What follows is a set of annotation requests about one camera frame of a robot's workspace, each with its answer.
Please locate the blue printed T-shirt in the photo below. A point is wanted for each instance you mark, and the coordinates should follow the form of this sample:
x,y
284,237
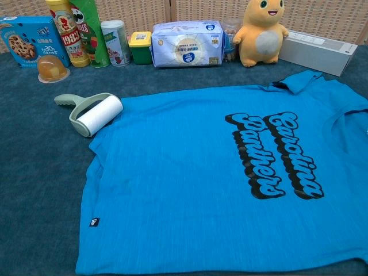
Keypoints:
x,y
178,184

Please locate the green box yellow lid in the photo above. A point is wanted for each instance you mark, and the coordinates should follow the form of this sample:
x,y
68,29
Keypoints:
x,y
140,49

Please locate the woven folding screen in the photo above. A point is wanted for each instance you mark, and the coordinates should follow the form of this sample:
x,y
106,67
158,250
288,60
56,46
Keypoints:
x,y
322,17

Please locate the white blue tissue pack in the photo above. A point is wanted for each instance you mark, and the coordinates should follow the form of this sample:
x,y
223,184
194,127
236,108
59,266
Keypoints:
x,y
187,46

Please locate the green Pringles can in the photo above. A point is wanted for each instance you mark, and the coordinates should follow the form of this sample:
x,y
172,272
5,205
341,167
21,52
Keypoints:
x,y
92,37

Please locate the orange plush toy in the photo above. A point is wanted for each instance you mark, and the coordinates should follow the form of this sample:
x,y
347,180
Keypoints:
x,y
260,31

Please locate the dark blue tablecloth-covered table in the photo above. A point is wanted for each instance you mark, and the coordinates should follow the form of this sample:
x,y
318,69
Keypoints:
x,y
37,178

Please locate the yellow bottle red label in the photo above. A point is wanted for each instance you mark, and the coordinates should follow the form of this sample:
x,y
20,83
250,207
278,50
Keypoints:
x,y
67,34

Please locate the clear jelly cup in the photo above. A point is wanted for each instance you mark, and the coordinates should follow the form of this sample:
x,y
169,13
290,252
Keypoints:
x,y
52,70

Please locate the long white cardboard box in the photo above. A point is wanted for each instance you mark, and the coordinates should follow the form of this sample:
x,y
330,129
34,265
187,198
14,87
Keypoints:
x,y
316,51

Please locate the small white green can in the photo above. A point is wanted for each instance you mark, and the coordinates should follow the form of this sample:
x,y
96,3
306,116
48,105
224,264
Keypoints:
x,y
116,43

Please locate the blue cookie box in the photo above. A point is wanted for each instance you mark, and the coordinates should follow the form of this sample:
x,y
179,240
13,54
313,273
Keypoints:
x,y
31,34

